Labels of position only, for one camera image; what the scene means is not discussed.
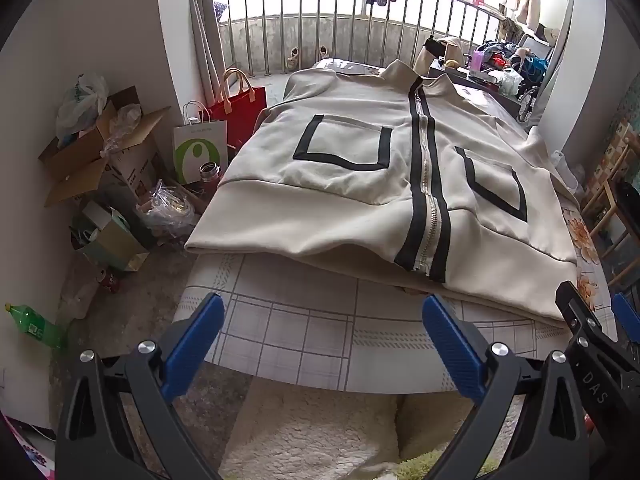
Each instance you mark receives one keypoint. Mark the dark side table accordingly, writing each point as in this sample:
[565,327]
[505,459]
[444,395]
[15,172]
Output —
[480,87]

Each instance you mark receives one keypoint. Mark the grey door curtain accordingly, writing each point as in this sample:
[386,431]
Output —
[557,60]

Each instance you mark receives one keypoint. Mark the wooden crate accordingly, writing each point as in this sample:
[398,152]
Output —
[196,200]

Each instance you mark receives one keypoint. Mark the pink printed paper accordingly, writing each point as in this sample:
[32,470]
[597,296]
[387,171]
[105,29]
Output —
[25,450]

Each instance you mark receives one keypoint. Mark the metal balcony railing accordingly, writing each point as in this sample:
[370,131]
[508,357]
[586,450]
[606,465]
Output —
[350,20]

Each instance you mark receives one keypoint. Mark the white paper bag green print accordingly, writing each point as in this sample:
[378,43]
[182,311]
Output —
[197,152]

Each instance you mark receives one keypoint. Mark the blue dotted cloth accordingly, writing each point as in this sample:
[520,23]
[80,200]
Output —
[221,11]

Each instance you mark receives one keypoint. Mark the wooden chair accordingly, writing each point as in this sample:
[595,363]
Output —
[607,200]

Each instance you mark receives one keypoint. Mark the pile of colourful clothes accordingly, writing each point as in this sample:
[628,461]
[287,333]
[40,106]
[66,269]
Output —
[515,55]

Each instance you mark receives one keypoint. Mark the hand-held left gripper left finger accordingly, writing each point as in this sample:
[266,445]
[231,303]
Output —
[192,345]

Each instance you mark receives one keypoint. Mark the beige shoe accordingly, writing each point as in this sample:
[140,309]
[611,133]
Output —
[323,52]
[292,59]

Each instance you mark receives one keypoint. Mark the open cardboard box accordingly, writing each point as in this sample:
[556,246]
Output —
[85,160]

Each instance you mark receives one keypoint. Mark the crumpled clear plastic wrap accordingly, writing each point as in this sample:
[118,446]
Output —
[122,127]

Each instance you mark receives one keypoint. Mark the wheelchair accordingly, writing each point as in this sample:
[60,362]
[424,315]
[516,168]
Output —
[529,105]

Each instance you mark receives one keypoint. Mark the red drink can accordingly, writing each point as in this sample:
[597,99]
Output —
[109,281]

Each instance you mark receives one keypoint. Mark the cream zip jacket black stripes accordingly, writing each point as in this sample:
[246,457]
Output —
[350,185]

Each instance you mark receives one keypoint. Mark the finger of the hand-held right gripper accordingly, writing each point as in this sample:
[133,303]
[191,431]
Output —
[595,360]
[626,316]

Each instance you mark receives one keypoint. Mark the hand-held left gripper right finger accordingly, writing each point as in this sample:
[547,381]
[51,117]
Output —
[452,345]

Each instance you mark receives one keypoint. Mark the purple cup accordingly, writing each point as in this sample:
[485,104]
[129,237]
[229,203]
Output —
[478,61]

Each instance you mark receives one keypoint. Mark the clear plastic bag with contents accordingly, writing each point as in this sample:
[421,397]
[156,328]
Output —
[165,210]

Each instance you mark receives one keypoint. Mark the black cloth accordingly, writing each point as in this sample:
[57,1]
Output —
[630,200]

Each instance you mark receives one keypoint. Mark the green carton box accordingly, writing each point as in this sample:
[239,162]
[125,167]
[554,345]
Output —
[112,242]

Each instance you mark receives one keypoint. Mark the white green plastic bag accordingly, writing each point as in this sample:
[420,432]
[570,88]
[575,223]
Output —
[80,105]

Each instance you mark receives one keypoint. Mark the green plastic bottle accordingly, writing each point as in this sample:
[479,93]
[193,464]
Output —
[37,327]

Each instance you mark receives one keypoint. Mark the red tote bag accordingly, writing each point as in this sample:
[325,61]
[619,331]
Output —
[240,110]

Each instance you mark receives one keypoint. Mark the grey window curtain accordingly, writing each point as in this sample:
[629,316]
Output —
[210,45]

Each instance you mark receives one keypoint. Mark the brown paper bag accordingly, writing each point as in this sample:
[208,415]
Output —
[450,50]

